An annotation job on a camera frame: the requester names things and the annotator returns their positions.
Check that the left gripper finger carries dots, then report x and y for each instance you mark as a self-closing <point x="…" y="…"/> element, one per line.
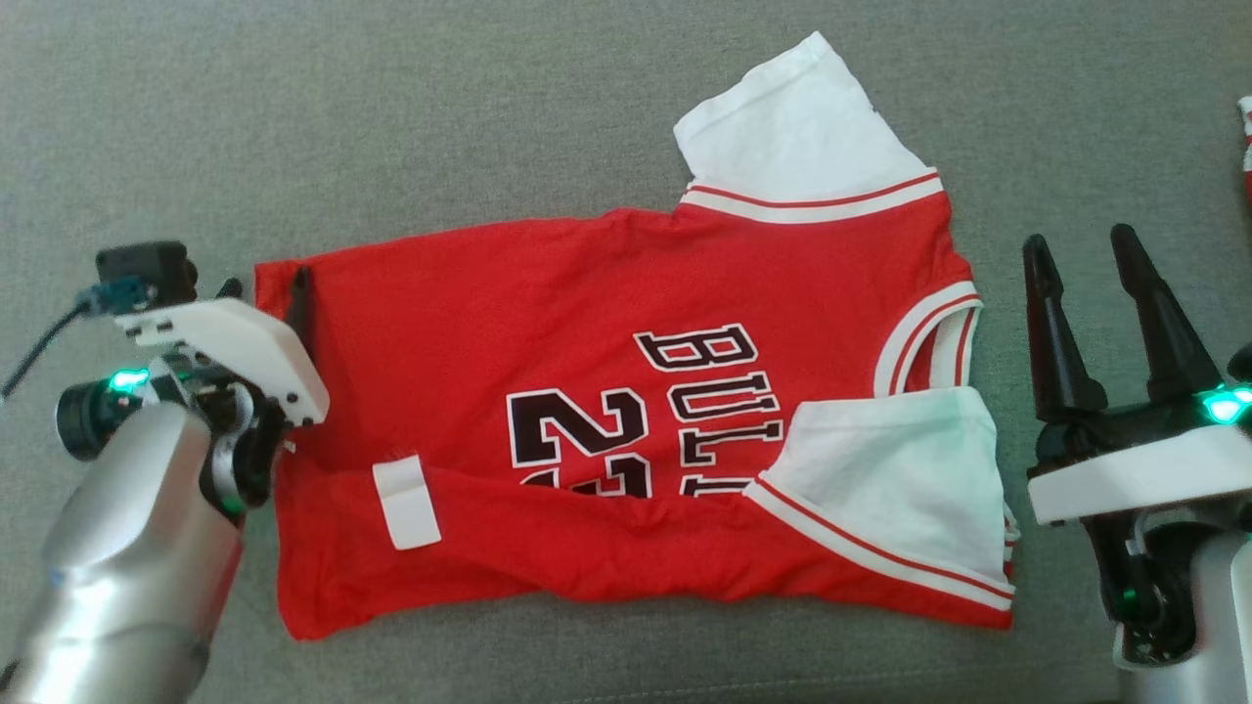
<point x="302" y="303"/>
<point x="231" y="289"/>

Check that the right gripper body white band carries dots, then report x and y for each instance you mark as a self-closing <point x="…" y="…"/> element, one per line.
<point x="1144" y="469"/>

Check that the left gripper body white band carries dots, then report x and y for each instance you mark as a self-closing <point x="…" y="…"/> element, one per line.
<point x="245" y="347"/>

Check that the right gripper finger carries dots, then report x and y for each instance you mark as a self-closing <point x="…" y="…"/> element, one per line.
<point x="1169" y="342"/>
<point x="1058" y="362"/>

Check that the red jersey with white sleeves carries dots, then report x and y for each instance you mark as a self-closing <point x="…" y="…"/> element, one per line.
<point x="489" y="323"/>

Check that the red garment with white trim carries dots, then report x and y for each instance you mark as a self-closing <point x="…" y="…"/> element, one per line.
<point x="1246" y="147"/>

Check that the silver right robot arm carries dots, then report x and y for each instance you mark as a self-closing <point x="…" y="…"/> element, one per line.
<point x="1218" y="626"/>

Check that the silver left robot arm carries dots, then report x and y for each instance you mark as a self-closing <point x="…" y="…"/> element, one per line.
<point x="127" y="548"/>

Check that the grey fabric sofa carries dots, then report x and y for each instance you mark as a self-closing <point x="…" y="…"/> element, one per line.
<point x="391" y="117"/>

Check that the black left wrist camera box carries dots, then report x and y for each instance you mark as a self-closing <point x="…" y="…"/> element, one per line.
<point x="147" y="269"/>

